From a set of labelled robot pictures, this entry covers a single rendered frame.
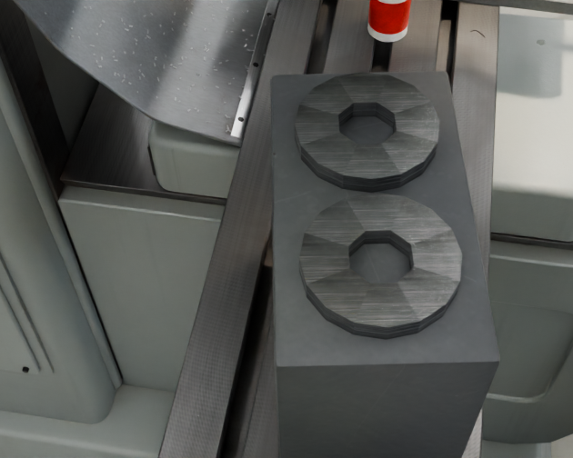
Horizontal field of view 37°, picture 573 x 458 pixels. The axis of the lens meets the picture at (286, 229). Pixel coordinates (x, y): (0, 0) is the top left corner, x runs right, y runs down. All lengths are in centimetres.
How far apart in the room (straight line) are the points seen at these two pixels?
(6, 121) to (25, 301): 32
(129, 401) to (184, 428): 83
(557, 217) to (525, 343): 27
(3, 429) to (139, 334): 31
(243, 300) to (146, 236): 41
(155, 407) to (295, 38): 77
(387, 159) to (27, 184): 59
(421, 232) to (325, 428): 13
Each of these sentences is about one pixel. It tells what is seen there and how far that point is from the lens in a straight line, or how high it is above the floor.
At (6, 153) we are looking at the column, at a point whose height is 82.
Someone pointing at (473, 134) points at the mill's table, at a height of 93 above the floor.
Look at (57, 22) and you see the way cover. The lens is 88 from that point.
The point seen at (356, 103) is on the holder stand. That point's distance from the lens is 56.
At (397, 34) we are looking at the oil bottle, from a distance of 89.
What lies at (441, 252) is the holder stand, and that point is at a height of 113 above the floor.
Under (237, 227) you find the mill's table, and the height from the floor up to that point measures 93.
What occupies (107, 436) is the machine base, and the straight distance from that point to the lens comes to 147.
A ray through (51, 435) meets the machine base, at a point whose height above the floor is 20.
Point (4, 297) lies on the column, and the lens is 119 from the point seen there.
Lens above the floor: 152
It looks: 54 degrees down
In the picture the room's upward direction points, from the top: 1 degrees counter-clockwise
